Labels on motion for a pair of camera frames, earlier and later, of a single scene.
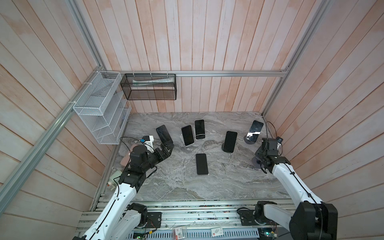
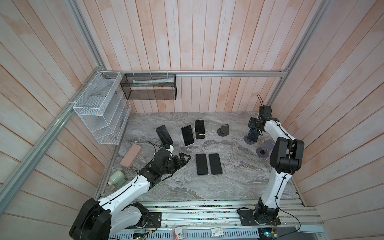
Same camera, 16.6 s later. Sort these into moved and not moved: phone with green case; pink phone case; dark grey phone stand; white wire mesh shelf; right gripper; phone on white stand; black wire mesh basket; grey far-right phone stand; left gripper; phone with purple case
Moved: dark grey phone stand; right gripper; phone with green case; left gripper
Not moved: phone with purple case; pink phone case; grey far-right phone stand; phone on white stand; black wire mesh basket; white wire mesh shelf
